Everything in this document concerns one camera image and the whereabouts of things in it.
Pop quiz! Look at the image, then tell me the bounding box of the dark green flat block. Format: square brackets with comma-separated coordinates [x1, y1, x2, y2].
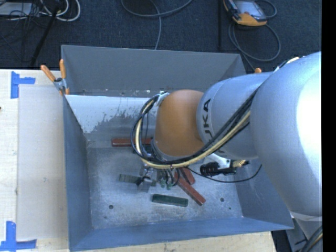
[152, 194, 189, 207]

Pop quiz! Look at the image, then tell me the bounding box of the black cylinder on white bracket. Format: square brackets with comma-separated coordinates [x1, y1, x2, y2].
[199, 153, 250, 178]

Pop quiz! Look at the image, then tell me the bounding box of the grey metal bin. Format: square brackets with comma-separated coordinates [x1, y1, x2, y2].
[60, 45, 295, 251]

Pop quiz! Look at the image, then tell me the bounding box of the red-brown flat block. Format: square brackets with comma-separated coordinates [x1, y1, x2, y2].
[180, 167, 196, 185]
[111, 138, 153, 148]
[174, 171, 207, 206]

